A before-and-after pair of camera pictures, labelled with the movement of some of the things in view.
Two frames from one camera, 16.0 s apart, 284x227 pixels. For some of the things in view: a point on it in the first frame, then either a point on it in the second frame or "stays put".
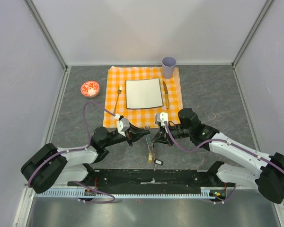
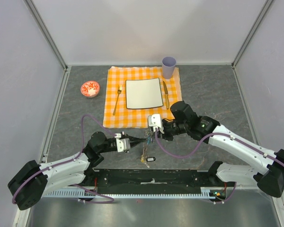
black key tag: [158, 161] -> [151, 159]
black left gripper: [137, 133] -> [135, 141]
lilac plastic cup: [168, 63] stays put
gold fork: [119, 90] stays put
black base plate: [210, 179] stays put
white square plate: [143, 93] stays put
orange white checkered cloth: [141, 117] stays put
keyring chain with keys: [151, 151] -> [145, 157]
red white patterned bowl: [90, 89] stays put
